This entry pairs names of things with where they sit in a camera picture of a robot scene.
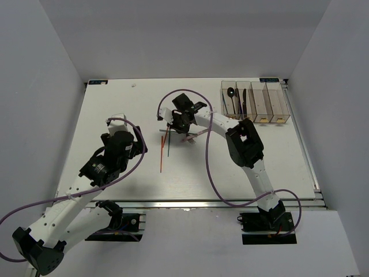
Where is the teal chopstick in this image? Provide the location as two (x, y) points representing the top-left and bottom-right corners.
(167, 129), (171, 157)

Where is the long orange chopstick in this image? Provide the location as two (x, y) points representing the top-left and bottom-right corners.
(160, 136), (164, 173)

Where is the iridescent long-handled spoon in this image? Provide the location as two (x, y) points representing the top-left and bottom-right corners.
(222, 87), (236, 119)

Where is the blue iridescent knife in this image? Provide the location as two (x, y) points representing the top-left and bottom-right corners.
(235, 88), (243, 115)

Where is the black knife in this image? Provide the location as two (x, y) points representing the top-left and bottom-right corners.
(242, 88), (247, 118)

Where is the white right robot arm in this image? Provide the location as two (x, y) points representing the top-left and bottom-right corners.
(168, 93), (285, 230)

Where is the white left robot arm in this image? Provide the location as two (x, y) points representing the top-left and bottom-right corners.
(12, 125), (147, 276)

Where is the clear acrylic utensil organizer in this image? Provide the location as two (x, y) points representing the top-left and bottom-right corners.
(221, 78), (290, 124)

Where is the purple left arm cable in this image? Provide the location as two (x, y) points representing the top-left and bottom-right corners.
(0, 117), (146, 263)

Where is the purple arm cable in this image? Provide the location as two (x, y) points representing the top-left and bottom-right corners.
(0, 117), (146, 263)
(157, 89), (302, 238)

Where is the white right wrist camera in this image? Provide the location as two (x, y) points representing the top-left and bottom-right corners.
(157, 107), (174, 125)

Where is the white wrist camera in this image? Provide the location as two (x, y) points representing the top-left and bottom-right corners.
(157, 107), (174, 125)
(106, 113), (128, 136)

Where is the pink-handled fork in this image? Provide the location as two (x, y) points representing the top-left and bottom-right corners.
(182, 129), (209, 144)

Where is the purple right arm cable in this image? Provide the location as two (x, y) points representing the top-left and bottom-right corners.
(157, 89), (302, 238)

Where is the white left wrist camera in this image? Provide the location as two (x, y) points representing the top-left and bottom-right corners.
(106, 113), (128, 136)

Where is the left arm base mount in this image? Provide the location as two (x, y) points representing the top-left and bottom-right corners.
(85, 200), (146, 242)

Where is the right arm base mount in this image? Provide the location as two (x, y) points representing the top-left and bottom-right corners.
(237, 212), (297, 245)

